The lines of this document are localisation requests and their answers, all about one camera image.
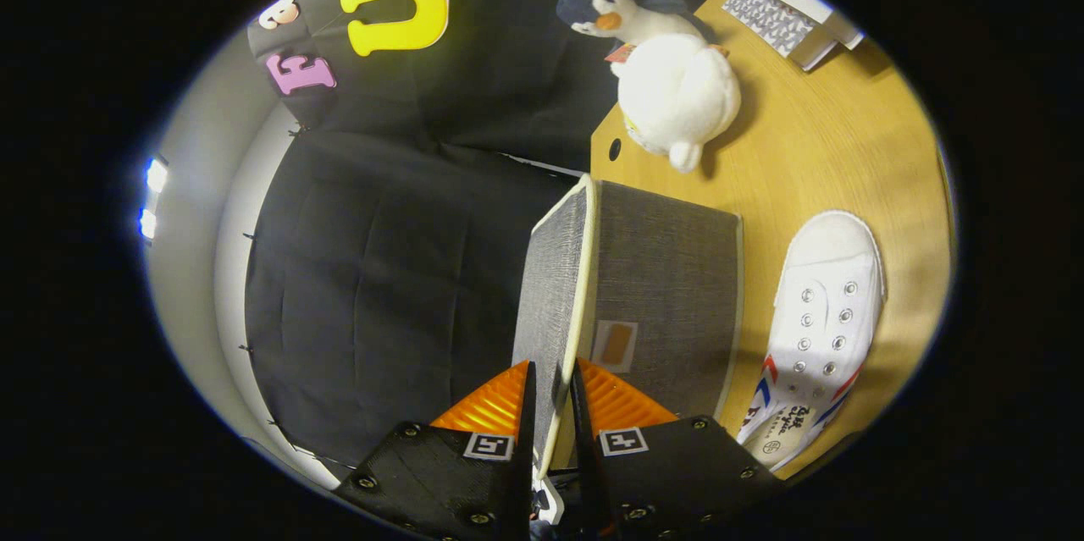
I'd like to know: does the grey fabric box lid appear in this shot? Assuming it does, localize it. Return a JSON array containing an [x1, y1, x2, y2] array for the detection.
[[511, 174, 599, 478]]

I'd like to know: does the dark blue penguin plush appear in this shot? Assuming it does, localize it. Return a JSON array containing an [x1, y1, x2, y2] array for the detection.
[[556, 0, 721, 59]]

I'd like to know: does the grey patterned book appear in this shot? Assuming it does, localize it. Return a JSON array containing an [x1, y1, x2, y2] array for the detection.
[[722, 0, 841, 73]]

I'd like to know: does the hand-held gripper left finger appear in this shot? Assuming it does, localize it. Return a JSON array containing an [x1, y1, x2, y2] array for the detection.
[[333, 361, 538, 541]]

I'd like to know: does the white duck plush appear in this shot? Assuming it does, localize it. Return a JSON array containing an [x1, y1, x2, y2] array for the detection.
[[610, 33, 743, 174]]

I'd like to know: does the white canvas shoe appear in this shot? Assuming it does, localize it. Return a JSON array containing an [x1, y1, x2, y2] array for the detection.
[[735, 211, 888, 472]]

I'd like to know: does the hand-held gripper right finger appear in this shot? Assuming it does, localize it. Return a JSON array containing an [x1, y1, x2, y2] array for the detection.
[[569, 357, 784, 541]]

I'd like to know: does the grey fabric storage box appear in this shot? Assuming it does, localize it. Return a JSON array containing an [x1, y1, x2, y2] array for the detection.
[[563, 181, 744, 474]]

